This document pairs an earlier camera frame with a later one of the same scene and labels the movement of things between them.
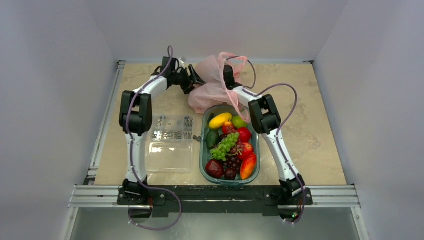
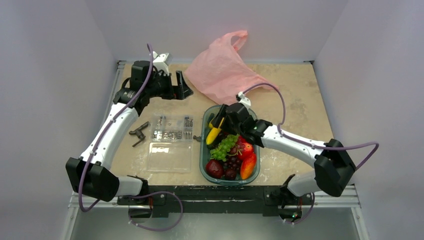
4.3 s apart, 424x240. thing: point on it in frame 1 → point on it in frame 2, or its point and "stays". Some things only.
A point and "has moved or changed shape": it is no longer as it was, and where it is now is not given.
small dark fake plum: x=230 y=174 stays
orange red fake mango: x=248 y=167 stays
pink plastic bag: x=216 y=75 has moved or changed shape
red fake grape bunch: x=239 y=146 stays
